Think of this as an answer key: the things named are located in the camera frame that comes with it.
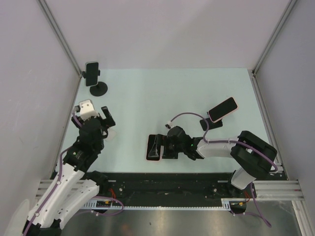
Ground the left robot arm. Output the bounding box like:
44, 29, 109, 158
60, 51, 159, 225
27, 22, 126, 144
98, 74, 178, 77
22, 100, 115, 236

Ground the white phone stand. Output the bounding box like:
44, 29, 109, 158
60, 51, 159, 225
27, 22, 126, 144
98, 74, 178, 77
104, 127, 117, 142

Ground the purple cable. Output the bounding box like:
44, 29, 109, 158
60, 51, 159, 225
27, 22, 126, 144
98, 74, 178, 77
165, 112, 279, 228
22, 105, 125, 234

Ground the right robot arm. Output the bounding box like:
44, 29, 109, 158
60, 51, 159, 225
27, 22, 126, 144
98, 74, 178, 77
146, 126, 278, 197

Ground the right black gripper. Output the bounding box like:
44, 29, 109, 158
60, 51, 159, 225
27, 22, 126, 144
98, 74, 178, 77
148, 134, 185, 159

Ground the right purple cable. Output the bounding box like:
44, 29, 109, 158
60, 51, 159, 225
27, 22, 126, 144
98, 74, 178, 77
165, 112, 279, 228

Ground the pink case phone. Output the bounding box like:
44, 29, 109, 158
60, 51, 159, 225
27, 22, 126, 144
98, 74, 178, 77
208, 97, 239, 123
146, 134, 162, 162

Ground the grey case phone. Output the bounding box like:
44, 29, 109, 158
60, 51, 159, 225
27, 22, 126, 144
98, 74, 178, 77
85, 61, 99, 87

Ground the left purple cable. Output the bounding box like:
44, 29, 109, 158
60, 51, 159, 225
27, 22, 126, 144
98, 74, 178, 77
22, 105, 125, 234

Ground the white cable duct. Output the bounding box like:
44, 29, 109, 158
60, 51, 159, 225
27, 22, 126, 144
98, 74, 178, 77
80, 199, 240, 211

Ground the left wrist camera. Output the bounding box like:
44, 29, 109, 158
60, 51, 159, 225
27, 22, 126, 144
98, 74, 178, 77
79, 99, 98, 121

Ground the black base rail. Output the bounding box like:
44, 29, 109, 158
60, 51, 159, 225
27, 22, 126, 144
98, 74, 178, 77
50, 172, 258, 207

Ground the black square-base phone stand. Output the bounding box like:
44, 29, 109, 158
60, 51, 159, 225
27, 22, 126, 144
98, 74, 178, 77
199, 115, 223, 131

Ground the black round-base phone stand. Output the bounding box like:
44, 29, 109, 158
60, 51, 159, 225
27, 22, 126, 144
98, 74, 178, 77
82, 70, 108, 97

